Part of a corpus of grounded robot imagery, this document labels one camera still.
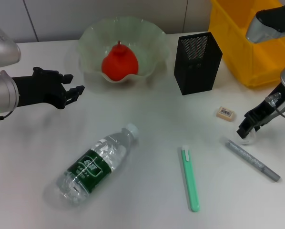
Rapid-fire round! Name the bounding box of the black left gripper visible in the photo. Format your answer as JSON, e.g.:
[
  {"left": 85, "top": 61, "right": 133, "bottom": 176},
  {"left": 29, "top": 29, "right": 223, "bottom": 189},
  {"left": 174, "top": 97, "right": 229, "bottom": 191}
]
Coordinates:
[{"left": 11, "top": 67, "right": 86, "bottom": 110}]

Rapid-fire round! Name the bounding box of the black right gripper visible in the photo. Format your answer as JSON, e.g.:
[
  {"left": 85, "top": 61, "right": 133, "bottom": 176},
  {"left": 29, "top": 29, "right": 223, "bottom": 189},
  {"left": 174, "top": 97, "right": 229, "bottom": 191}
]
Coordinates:
[{"left": 236, "top": 85, "right": 285, "bottom": 139}]

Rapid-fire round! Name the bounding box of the red-orange toy orange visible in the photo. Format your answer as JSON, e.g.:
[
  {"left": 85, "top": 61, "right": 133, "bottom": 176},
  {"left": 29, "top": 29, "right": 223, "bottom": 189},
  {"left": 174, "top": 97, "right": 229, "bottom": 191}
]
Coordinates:
[{"left": 101, "top": 40, "right": 140, "bottom": 82}]

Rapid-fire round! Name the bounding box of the clear green-label water bottle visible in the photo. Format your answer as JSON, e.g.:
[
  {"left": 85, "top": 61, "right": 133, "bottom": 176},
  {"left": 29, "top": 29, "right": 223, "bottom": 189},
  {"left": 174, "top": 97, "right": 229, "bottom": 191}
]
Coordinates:
[{"left": 55, "top": 123, "right": 140, "bottom": 208}]

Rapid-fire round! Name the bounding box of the beige barcode eraser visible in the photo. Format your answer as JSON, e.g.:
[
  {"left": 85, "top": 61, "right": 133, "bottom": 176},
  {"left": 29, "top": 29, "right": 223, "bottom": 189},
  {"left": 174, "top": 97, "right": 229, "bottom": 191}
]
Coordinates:
[{"left": 215, "top": 106, "right": 236, "bottom": 122}]

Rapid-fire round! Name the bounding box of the grey marker pen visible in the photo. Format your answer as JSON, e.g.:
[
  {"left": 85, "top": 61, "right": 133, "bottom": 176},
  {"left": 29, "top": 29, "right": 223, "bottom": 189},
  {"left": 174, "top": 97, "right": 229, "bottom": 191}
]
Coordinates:
[{"left": 224, "top": 140, "right": 282, "bottom": 183}]

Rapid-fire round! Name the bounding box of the green pen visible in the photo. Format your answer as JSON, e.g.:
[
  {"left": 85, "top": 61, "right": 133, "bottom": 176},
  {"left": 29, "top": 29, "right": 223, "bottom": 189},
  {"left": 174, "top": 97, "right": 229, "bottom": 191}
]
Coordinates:
[{"left": 180, "top": 145, "right": 201, "bottom": 213}]

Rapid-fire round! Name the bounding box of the black mesh pen holder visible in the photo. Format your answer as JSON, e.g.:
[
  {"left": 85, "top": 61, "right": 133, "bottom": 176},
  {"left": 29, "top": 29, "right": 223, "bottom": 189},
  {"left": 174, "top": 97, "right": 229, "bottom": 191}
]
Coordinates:
[{"left": 173, "top": 31, "right": 223, "bottom": 96}]

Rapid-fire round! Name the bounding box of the green glass fruit plate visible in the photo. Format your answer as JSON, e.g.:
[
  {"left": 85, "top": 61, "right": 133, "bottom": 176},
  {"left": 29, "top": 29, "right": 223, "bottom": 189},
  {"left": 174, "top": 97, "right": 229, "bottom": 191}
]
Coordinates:
[{"left": 77, "top": 16, "right": 170, "bottom": 84}]

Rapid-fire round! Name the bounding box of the yellow plastic bin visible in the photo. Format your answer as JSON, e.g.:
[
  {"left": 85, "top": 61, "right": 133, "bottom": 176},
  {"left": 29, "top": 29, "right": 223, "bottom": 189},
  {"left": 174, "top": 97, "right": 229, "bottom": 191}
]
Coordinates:
[{"left": 208, "top": 0, "right": 285, "bottom": 90}]

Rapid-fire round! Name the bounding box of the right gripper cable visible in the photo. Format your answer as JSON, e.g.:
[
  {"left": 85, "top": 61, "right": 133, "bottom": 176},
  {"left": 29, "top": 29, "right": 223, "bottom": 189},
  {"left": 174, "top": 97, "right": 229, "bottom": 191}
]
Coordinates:
[{"left": 265, "top": 92, "right": 285, "bottom": 120}]

